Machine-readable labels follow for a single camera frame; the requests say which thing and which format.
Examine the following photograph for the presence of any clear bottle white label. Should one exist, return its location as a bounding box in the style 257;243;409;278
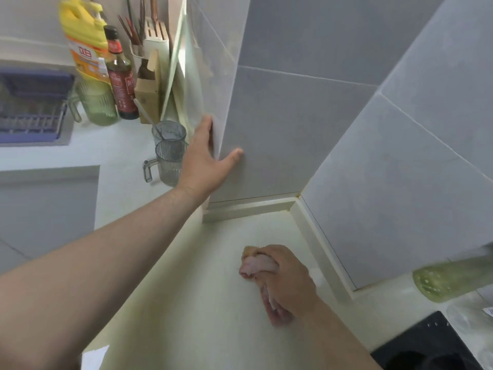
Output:
446;300;493;336

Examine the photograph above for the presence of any beige utensil holder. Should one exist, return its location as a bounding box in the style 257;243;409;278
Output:
130;21;171;80

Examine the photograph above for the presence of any brown chopstick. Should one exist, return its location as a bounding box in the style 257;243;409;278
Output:
117;15;141;47

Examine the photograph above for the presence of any pale green cutting board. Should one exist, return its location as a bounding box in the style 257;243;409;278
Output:
160;15;205;124

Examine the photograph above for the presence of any black glass gas stove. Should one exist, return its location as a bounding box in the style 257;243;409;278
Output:
371;311;484;370

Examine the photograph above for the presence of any clear bottle yellowish oil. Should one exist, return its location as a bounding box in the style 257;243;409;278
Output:
412;244;493;304

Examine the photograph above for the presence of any yellow detergent bottle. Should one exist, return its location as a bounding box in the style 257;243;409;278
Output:
59;0;112;83

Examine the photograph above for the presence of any person's left hand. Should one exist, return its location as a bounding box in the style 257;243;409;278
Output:
176;114;244;199

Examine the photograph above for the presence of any dark sauce bottle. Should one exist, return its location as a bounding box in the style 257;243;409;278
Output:
104;25;140;121

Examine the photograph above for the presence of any small brown cardboard box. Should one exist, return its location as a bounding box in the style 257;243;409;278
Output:
134;49;162;124

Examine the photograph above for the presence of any steel sink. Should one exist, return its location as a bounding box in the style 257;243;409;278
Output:
0;59;76;147

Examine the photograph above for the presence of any green tinted ribbed glass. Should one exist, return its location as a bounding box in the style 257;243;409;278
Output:
67;79;119;126

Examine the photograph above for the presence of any dark tinted drinking glass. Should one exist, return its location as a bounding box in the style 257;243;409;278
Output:
143;139;189;188

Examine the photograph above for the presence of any person's right hand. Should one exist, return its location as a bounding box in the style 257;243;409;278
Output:
254;244;318;317

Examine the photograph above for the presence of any white countertop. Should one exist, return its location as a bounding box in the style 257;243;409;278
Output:
0;111;205;232

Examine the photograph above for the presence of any pink dish cloth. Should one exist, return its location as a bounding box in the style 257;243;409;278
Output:
238;245;295;327

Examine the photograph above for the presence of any person's right forearm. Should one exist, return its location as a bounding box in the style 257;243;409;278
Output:
296;296;382;370

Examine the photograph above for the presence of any person's left forearm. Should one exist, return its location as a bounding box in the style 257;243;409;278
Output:
0;187;208;370

